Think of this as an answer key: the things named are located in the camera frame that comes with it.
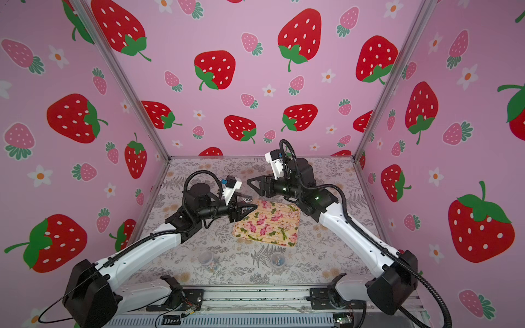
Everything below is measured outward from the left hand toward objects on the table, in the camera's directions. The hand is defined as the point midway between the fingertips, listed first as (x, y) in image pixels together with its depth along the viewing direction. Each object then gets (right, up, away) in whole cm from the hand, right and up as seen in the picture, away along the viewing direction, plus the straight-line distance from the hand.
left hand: (254, 202), depth 71 cm
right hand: (-1, +7, -5) cm, 8 cm away
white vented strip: (-10, -41, -1) cm, 43 cm away
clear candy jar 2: (+9, -25, +8) cm, 27 cm away
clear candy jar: (-20, -23, +9) cm, 32 cm away
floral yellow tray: (+6, -12, +24) cm, 28 cm away
